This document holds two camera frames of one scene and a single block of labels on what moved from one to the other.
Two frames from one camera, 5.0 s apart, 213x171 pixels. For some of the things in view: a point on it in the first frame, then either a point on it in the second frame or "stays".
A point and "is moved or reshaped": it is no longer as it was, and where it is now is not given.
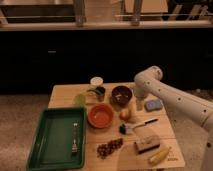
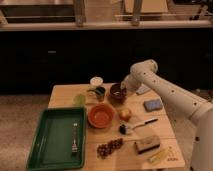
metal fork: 74,146 stays
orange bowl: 100,116 stays
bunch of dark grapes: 106,149 stays
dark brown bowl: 121,95 is moved or reshaped
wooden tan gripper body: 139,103 → 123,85
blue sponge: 153,105 stays
